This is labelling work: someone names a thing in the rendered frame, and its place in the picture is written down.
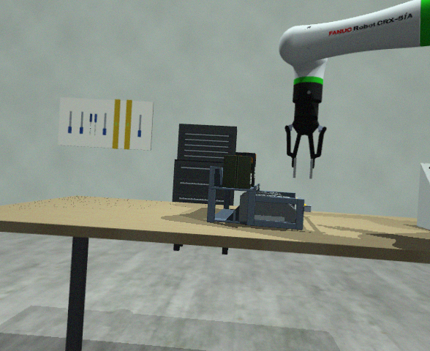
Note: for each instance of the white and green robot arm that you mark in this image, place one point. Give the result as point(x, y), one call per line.
point(307, 48)

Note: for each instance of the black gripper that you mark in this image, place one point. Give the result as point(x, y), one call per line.
point(305, 123)

